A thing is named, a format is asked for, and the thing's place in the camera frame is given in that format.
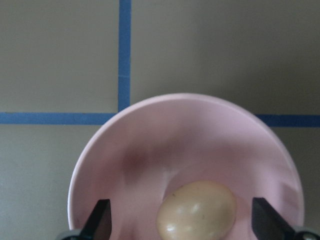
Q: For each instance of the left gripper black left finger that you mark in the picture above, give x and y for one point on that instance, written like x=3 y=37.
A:
x=97 y=227

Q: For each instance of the pink bowl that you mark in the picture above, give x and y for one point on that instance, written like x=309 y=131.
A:
x=155 y=146

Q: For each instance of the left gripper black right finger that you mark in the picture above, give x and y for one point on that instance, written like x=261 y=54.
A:
x=268 y=224

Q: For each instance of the beige egg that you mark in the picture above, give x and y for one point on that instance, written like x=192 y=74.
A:
x=201 y=210

